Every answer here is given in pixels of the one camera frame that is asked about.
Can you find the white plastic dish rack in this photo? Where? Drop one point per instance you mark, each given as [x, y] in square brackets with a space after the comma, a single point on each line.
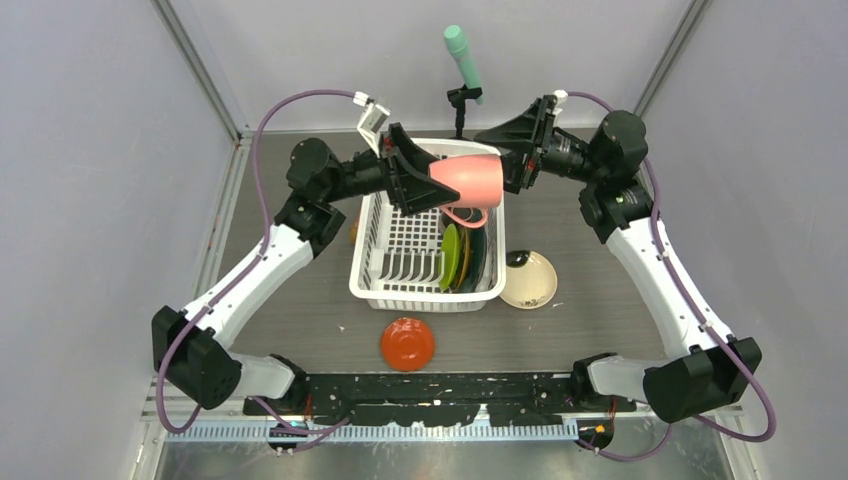
[397, 260]

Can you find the white patterned bowl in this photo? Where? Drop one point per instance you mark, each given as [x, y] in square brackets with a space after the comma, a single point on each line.
[531, 280]

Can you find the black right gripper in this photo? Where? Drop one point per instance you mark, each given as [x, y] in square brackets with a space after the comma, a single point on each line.
[532, 127]

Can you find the teal square plate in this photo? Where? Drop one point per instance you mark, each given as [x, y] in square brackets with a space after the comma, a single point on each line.
[480, 275]

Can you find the cream pink cup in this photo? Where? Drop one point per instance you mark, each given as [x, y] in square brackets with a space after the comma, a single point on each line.
[478, 179]

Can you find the green microphone on stand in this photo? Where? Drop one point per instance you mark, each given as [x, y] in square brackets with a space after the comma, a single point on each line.
[458, 47]

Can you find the yellow patterned plate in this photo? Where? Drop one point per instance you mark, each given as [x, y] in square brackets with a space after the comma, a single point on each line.
[465, 259]

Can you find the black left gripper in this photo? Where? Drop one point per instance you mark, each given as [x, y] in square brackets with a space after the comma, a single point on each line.
[404, 173]

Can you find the green plastic plate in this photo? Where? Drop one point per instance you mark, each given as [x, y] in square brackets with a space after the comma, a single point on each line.
[450, 250]

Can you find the brown ceramic bowl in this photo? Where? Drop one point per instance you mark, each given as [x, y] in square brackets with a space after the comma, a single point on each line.
[469, 217]

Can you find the orange red bowl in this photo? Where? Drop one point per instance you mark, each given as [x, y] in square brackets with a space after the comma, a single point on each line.
[407, 344]

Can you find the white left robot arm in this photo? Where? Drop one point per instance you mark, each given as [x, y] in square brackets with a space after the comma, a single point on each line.
[191, 344]

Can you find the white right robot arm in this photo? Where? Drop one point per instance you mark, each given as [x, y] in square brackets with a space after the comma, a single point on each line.
[706, 365]

